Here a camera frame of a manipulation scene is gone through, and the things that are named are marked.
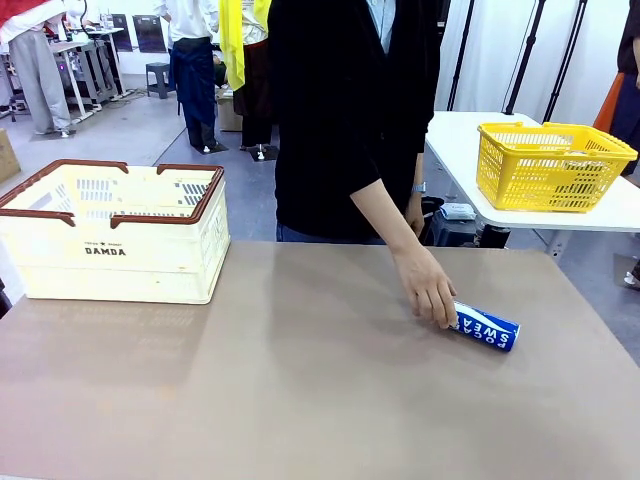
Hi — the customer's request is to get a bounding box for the person's right hand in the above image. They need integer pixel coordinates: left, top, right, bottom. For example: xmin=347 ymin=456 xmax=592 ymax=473
xmin=393 ymin=243 xmax=459 ymax=331

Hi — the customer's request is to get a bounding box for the person's left hand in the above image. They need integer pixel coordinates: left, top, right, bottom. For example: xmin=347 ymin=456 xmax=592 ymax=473
xmin=405 ymin=193 xmax=427 ymax=237

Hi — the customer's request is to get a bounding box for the blue Pocari Sweat can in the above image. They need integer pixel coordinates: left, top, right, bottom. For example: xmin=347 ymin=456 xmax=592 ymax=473
xmin=448 ymin=299 xmax=521 ymax=354

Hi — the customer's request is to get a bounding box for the yellow plastic shopping basket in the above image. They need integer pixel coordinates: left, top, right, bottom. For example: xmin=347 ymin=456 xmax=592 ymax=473
xmin=476 ymin=121 xmax=640 ymax=214

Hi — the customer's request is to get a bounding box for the cream basket with brown rim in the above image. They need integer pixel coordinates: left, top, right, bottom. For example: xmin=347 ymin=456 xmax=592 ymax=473
xmin=0 ymin=158 xmax=232 ymax=305

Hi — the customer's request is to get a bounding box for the black stool with bag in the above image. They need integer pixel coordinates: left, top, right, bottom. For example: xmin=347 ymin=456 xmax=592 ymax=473
xmin=419 ymin=196 xmax=482 ymax=247

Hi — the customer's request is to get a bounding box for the white wet wipes pack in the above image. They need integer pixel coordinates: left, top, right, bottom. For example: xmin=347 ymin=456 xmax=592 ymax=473
xmin=439 ymin=202 xmax=478 ymax=222

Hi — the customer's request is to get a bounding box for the white side table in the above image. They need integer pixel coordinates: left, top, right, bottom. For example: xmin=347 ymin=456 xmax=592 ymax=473
xmin=424 ymin=110 xmax=640 ymax=259

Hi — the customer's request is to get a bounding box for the person in black cardigan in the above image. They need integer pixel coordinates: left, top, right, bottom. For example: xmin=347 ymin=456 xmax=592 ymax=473
xmin=267 ymin=0 xmax=442 ymax=245

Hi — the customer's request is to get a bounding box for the black tripod leg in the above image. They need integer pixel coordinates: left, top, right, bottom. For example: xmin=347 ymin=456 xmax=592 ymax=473
xmin=543 ymin=0 xmax=589 ymax=124
xmin=446 ymin=0 xmax=477 ymax=112
xmin=503 ymin=0 xmax=547 ymax=116

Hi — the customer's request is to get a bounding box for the brown cardboard box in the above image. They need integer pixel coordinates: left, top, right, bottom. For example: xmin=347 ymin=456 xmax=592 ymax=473
xmin=215 ymin=89 xmax=245 ymax=133

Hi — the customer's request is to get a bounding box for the person in orange and navy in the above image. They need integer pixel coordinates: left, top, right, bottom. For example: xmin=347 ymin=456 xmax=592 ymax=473
xmin=592 ymin=0 xmax=640 ymax=177

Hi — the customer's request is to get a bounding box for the yellow hanging cloth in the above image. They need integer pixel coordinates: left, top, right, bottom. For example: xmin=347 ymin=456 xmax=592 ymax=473
xmin=218 ymin=0 xmax=247 ymax=92

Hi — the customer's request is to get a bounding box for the person in white shirt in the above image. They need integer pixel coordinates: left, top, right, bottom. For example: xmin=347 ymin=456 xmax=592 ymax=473
xmin=153 ymin=0 xmax=230 ymax=154

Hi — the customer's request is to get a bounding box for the grey plastic stool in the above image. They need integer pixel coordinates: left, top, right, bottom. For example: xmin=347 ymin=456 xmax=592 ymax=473
xmin=145 ymin=62 xmax=174 ymax=100

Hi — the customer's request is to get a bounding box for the white workshop desk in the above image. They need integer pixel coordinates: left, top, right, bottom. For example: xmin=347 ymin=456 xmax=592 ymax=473
xmin=48 ymin=27 xmax=129 ymax=121

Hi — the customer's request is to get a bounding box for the person in grey trousers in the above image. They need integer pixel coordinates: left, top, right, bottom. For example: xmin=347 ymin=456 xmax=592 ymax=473
xmin=0 ymin=0 xmax=74 ymax=137

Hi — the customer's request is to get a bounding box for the flat cardboard box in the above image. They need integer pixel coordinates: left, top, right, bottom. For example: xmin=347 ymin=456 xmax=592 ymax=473
xmin=0 ymin=128 xmax=23 ymax=184

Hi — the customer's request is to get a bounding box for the dark wall poster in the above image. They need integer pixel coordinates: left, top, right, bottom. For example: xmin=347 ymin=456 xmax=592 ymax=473
xmin=110 ymin=13 xmax=134 ymax=53
xmin=132 ymin=14 xmax=167 ymax=54

